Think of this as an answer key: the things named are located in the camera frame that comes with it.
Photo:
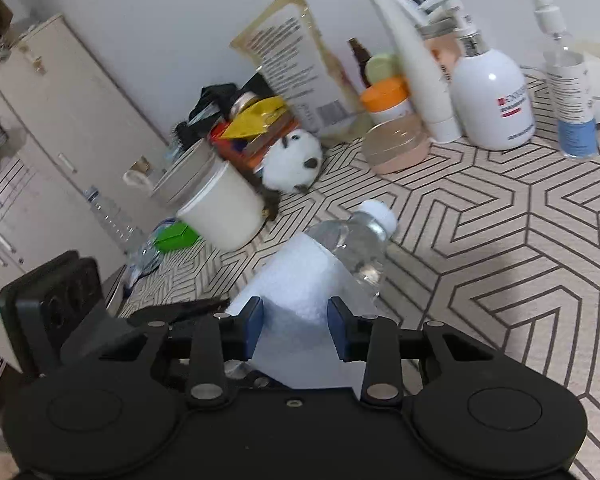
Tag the yellow snack packet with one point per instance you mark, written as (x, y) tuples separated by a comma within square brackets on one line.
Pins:
[(252, 117)]

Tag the small brown bottle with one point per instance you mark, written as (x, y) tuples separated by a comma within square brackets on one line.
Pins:
[(361, 60)]

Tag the orange lid jar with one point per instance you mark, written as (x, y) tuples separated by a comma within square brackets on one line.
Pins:
[(385, 95)]

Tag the clear toiletry holder cup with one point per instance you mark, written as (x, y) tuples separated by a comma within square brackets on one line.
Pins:
[(442, 50)]

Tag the blue label water bottle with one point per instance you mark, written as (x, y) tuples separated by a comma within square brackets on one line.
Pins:
[(360, 240)]

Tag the gold tape roll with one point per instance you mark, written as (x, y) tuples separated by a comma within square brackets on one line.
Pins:
[(242, 104)]

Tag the cream white cup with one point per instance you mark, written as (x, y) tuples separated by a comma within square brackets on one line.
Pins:
[(222, 210)]

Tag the white pump lotion bottle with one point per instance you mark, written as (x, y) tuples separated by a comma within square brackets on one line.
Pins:
[(490, 90)]

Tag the white cosmetic tube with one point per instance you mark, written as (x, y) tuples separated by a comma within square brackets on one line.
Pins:
[(422, 75)]

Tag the pink compact case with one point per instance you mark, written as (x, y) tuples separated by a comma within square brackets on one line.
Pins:
[(397, 145)]

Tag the green box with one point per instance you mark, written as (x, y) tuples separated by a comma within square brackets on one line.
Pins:
[(175, 237)]

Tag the beige mug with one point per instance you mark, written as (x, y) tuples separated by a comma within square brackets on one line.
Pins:
[(185, 170)]

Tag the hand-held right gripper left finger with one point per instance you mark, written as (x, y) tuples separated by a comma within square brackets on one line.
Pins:
[(254, 325)]

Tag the plush panda toy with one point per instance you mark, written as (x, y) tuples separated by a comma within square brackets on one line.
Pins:
[(292, 160)]

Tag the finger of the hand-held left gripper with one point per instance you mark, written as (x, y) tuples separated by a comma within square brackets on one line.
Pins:
[(190, 309)]

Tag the grey laptop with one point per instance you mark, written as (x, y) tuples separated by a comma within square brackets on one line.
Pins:
[(115, 287)]

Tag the geometric patterned tablecloth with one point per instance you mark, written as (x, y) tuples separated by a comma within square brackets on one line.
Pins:
[(505, 260)]

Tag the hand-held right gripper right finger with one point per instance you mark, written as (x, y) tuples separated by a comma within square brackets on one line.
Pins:
[(337, 327)]

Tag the white wipe cloth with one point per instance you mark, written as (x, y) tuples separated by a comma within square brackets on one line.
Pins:
[(295, 280)]

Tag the clear spray bottle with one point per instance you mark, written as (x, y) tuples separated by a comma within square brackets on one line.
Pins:
[(572, 100)]

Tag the red box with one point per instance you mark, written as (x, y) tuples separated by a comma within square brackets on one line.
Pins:
[(240, 152)]

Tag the beige printed pouch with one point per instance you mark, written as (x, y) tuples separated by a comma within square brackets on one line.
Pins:
[(295, 55)]

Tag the black hair brush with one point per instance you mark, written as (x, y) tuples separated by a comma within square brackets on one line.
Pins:
[(185, 135)]

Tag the black cloth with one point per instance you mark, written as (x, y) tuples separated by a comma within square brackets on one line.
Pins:
[(212, 100)]

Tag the cream cabinet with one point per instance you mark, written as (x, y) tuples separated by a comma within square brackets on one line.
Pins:
[(55, 110)]

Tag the pale green round lid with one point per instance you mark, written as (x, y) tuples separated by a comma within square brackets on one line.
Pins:
[(382, 67)]

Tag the small empty clear bottle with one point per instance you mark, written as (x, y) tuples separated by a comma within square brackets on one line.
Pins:
[(112, 217)]

